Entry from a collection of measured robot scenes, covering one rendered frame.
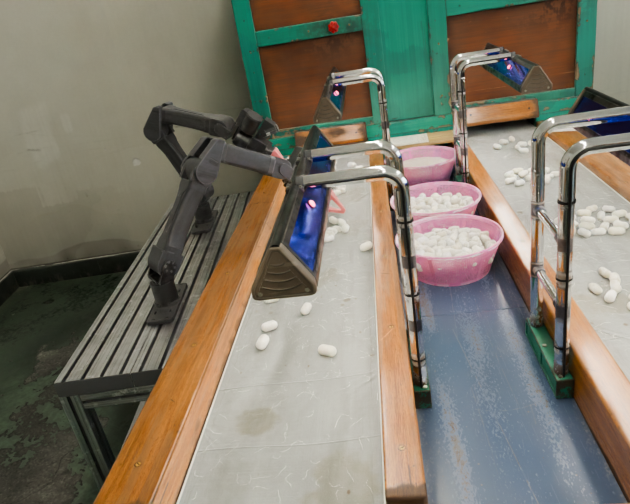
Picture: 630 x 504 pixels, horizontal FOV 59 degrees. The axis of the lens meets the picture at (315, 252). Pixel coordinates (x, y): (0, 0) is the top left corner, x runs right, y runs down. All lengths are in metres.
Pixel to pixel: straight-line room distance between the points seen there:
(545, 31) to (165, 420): 1.99
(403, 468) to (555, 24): 1.95
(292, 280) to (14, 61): 2.98
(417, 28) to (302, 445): 1.79
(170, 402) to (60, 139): 2.62
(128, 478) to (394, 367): 0.46
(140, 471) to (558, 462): 0.63
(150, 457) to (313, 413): 0.26
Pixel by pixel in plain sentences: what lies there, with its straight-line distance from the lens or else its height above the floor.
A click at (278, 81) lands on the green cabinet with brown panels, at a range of 2.39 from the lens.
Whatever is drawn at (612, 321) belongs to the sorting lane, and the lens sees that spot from 1.17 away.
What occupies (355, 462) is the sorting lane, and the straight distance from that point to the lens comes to 0.88.
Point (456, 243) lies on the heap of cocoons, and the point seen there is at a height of 0.75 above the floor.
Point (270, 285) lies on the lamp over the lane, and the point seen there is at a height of 1.06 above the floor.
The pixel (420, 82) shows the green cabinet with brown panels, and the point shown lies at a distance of 2.38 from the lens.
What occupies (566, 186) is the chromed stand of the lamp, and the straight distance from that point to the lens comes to 0.90.
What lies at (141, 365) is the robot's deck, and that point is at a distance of 1.36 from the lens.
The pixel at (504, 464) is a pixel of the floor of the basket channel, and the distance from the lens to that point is 0.96.
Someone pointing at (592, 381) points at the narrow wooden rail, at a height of 0.76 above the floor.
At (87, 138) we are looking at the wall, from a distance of 3.45.
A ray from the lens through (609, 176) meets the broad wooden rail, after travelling 1.82.
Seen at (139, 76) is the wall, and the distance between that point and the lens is 3.29.
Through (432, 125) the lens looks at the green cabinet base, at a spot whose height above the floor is 0.80.
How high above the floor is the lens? 1.37
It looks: 25 degrees down
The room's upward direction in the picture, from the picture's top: 10 degrees counter-clockwise
